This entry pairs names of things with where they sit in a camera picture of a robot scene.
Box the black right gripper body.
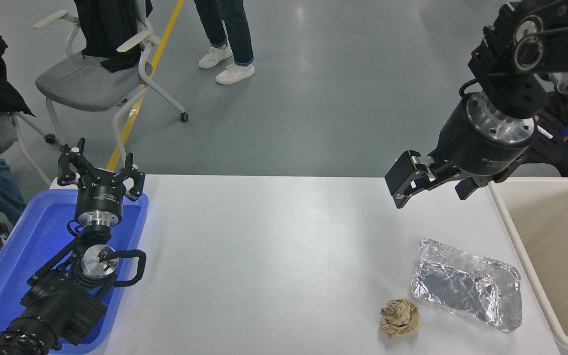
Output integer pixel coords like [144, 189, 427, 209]
[429, 98, 535, 185]

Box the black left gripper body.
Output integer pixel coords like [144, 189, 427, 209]
[75, 169, 127, 216]

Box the silver foil tray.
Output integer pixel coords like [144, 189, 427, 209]
[411, 239, 523, 334]

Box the blue plastic tray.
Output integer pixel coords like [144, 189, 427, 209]
[0, 189, 149, 355]

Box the grey chair with white legs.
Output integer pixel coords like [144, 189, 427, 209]
[0, 111, 58, 185]

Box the grey white office chair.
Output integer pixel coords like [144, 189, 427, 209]
[33, 0, 189, 166]

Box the large pale bin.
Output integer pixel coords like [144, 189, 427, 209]
[489, 177, 568, 352]

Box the black jacket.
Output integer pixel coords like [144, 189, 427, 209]
[73, 0, 153, 73]

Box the crumpled tan paper ball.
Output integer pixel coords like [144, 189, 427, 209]
[380, 299, 421, 339]

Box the standing person with white shoes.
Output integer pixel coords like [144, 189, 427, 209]
[194, 0, 255, 85]

